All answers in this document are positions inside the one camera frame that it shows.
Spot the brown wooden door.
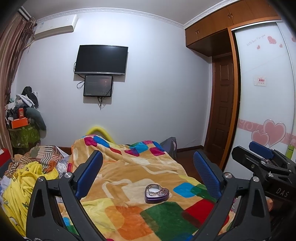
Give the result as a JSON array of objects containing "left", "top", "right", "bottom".
[{"left": 204, "top": 54, "right": 234, "bottom": 165}]

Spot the colourful patchwork fleece blanket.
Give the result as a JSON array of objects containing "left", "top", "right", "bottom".
[{"left": 70, "top": 135, "right": 216, "bottom": 240}]

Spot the small black monitor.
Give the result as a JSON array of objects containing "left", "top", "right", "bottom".
[{"left": 83, "top": 75, "right": 113, "bottom": 97}]

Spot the white air conditioner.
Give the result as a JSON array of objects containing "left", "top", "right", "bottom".
[{"left": 34, "top": 15, "right": 78, "bottom": 40}]

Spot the wooden overhead cabinet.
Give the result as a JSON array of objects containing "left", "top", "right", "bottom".
[{"left": 185, "top": 1, "right": 280, "bottom": 57}]

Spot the white wardrobe sliding door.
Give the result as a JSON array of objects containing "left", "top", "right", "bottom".
[{"left": 223, "top": 22, "right": 296, "bottom": 174}]

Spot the orange box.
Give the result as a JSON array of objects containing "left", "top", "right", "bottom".
[{"left": 11, "top": 118, "right": 29, "bottom": 129}]

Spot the striped curtain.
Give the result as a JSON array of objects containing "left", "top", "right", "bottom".
[{"left": 1, "top": 13, "right": 36, "bottom": 154}]

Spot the dark grey bag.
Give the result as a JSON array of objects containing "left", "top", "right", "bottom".
[{"left": 160, "top": 137, "right": 177, "bottom": 160}]

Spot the pile of clothes and boxes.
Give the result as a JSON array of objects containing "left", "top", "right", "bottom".
[{"left": 5, "top": 86, "right": 47, "bottom": 154}]

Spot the striped patterned bedding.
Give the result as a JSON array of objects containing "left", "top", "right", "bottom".
[{"left": 4, "top": 145, "right": 69, "bottom": 178}]

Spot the yellow pillow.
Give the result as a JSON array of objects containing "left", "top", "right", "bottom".
[{"left": 86, "top": 126, "right": 115, "bottom": 144}]

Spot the purple heart-shaped tin box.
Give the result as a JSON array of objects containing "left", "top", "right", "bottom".
[{"left": 144, "top": 184, "right": 170, "bottom": 204}]

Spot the wall-mounted black television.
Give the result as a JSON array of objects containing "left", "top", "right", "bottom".
[{"left": 74, "top": 45, "right": 128, "bottom": 75}]

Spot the yellow cloth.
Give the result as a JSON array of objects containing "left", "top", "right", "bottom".
[{"left": 3, "top": 162, "right": 59, "bottom": 236}]

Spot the right hand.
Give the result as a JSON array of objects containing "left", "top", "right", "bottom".
[{"left": 266, "top": 198, "right": 278, "bottom": 211}]

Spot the copper bracelet in tin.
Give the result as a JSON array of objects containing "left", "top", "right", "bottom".
[{"left": 147, "top": 184, "right": 170, "bottom": 196}]

